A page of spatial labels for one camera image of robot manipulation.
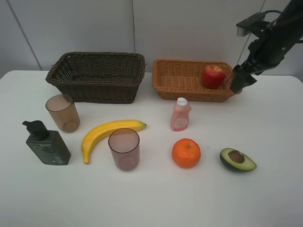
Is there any dark green pump bottle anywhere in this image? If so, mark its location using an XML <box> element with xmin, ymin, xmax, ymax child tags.
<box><xmin>22</xmin><ymin>120</ymin><xmax>71</xmax><ymax>166</ymax></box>

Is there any dark brown wicker basket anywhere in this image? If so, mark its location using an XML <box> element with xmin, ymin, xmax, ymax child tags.
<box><xmin>45</xmin><ymin>52</ymin><xmax>145</xmax><ymax>104</ymax></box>

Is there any brown translucent plastic cup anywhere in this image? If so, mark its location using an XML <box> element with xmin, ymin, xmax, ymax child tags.
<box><xmin>45</xmin><ymin>94</ymin><xmax>80</xmax><ymax>133</ymax></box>

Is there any light orange wicker basket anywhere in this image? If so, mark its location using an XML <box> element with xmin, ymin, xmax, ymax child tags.
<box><xmin>152</xmin><ymin>59</ymin><xmax>236</xmax><ymax>102</ymax></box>

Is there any orange tangerine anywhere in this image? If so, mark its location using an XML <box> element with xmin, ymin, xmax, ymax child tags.
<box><xmin>171</xmin><ymin>138</ymin><xmax>201</xmax><ymax>168</ymax></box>

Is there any purple translucent plastic cup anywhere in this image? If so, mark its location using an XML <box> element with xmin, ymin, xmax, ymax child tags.
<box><xmin>108</xmin><ymin>128</ymin><xmax>140</xmax><ymax>171</ymax></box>

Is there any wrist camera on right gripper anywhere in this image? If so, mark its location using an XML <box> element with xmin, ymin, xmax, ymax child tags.
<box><xmin>236</xmin><ymin>12</ymin><xmax>269</xmax><ymax>37</ymax></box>

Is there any red apple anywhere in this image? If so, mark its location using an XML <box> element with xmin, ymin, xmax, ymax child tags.
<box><xmin>202</xmin><ymin>65</ymin><xmax>226</xmax><ymax>89</ymax></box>

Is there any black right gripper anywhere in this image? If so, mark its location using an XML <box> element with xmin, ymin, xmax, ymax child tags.
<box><xmin>230</xmin><ymin>23</ymin><xmax>296</xmax><ymax>93</ymax></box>

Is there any halved avocado with pit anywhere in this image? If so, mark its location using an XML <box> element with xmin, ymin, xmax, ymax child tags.
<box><xmin>220</xmin><ymin>148</ymin><xmax>257</xmax><ymax>172</ymax></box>

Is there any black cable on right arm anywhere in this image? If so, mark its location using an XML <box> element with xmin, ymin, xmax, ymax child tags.
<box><xmin>264</xmin><ymin>9</ymin><xmax>282</xmax><ymax>18</ymax></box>

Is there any pink detergent bottle white cap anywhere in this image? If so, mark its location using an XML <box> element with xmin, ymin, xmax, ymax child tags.
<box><xmin>170</xmin><ymin>97</ymin><xmax>191</xmax><ymax>131</ymax></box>

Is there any yellow banana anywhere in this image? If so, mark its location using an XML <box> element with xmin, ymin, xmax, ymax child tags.
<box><xmin>81</xmin><ymin>120</ymin><xmax>147</xmax><ymax>164</ymax></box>

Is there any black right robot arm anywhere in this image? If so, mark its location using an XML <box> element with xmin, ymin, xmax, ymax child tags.
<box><xmin>230</xmin><ymin>0</ymin><xmax>303</xmax><ymax>93</ymax></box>

